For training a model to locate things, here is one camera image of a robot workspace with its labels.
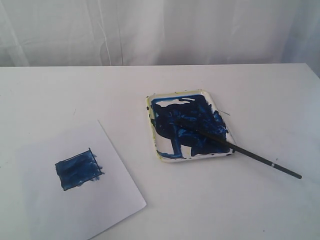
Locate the black paintbrush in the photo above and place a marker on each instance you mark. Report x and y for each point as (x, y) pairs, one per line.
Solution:
(236, 148)

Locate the white paper with square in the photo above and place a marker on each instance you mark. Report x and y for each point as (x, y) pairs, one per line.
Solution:
(75, 186)

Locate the white tray with blue paint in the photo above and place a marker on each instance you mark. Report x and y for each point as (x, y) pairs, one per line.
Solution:
(176, 144)

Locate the white backdrop curtain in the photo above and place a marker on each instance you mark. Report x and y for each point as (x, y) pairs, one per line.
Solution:
(158, 32)

